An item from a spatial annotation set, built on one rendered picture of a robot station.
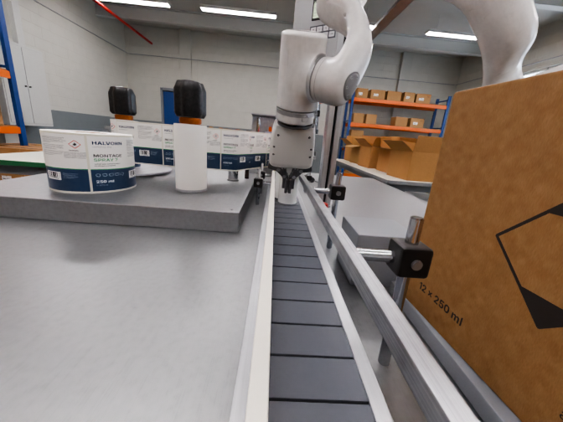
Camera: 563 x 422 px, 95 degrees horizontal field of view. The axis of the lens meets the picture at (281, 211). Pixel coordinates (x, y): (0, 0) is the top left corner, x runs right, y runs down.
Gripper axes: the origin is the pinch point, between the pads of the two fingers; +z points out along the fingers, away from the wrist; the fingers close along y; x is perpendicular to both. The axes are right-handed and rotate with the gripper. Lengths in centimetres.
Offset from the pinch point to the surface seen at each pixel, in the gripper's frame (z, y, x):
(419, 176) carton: 64, -121, -141
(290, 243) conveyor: -1.9, 0.1, 23.6
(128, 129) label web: 3, 56, -34
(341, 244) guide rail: -15.8, -3.2, 38.2
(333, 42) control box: -29.0, -11.1, -35.6
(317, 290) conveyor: -6.7, -2.4, 36.8
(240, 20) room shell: -28, 110, -713
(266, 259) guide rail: -9.8, 3.9, 35.1
